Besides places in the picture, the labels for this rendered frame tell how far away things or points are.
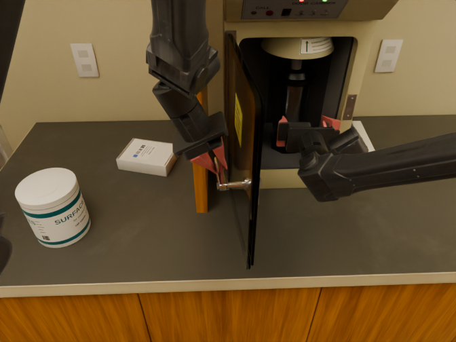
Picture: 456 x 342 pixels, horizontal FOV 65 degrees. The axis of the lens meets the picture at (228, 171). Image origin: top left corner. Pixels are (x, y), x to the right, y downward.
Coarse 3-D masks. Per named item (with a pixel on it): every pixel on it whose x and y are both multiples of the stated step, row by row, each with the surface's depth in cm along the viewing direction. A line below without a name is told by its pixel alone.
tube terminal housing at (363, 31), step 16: (224, 32) 74; (240, 32) 74; (256, 32) 75; (272, 32) 75; (288, 32) 75; (304, 32) 75; (320, 32) 75; (336, 32) 75; (352, 32) 75; (368, 32) 75; (224, 48) 77; (352, 48) 80; (368, 48) 78; (224, 64) 81; (352, 64) 83; (224, 80) 84; (352, 80) 82; (224, 96) 88; (224, 112) 92; (224, 144) 102; (272, 176) 100; (288, 176) 100
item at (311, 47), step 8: (264, 40) 85; (272, 40) 82; (280, 40) 80; (288, 40) 79; (296, 40) 79; (304, 40) 79; (312, 40) 79; (320, 40) 80; (328, 40) 82; (264, 48) 84; (272, 48) 82; (280, 48) 81; (288, 48) 80; (296, 48) 79; (304, 48) 79; (312, 48) 79; (320, 48) 80; (328, 48) 82; (280, 56) 81; (288, 56) 80; (296, 56) 80; (304, 56) 80; (312, 56) 80; (320, 56) 81
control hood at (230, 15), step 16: (224, 0) 69; (240, 0) 63; (352, 0) 64; (368, 0) 64; (384, 0) 65; (224, 16) 72; (240, 16) 69; (352, 16) 70; (368, 16) 70; (384, 16) 70
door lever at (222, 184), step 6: (216, 162) 68; (216, 168) 67; (222, 168) 67; (216, 174) 66; (222, 174) 65; (222, 180) 64; (240, 180) 64; (222, 186) 63; (228, 186) 64; (234, 186) 64; (240, 186) 64; (246, 186) 63
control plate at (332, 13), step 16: (256, 0) 63; (272, 0) 64; (288, 0) 64; (320, 0) 64; (336, 0) 64; (256, 16) 69; (272, 16) 69; (288, 16) 69; (304, 16) 69; (320, 16) 69; (336, 16) 70
